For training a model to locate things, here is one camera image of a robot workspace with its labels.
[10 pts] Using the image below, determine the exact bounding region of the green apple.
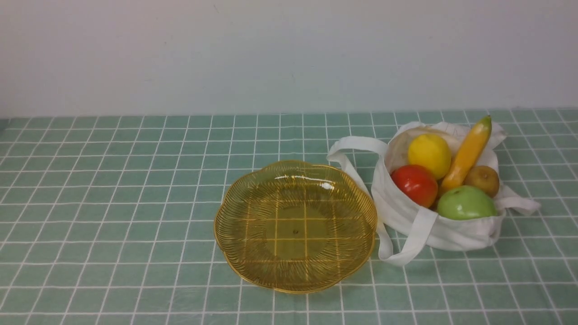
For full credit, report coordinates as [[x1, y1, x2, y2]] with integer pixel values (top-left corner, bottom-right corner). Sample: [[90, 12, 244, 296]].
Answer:
[[437, 186, 498, 221]]

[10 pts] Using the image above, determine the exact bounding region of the yellow banana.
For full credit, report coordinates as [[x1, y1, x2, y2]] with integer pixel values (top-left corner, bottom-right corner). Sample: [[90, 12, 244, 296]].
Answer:
[[439, 115, 493, 197]]

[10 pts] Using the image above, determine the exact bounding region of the amber plastic fruit plate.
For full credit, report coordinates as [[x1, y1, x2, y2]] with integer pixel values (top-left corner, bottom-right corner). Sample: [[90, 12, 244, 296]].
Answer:
[[214, 160, 378, 294]]

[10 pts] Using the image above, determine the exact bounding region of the red tomato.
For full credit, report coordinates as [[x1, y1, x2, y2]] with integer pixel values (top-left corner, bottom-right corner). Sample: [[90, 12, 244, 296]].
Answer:
[[391, 164, 439, 209]]

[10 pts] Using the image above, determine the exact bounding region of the green checkered tablecloth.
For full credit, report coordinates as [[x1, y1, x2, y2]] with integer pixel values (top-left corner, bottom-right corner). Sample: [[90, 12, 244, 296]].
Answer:
[[0, 109, 578, 325]]

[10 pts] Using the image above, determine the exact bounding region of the yellow lemon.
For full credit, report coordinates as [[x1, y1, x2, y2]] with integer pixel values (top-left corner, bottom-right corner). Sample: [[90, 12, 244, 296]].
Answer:
[[407, 133, 452, 181]]

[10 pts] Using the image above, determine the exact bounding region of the white cloth bag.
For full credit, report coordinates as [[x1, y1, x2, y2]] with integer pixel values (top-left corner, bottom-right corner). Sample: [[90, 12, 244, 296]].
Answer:
[[326, 121, 541, 267]]

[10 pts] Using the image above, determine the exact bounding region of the brown kiwi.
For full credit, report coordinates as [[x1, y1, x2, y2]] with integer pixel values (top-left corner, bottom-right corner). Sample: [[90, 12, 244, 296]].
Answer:
[[463, 165, 500, 198]]

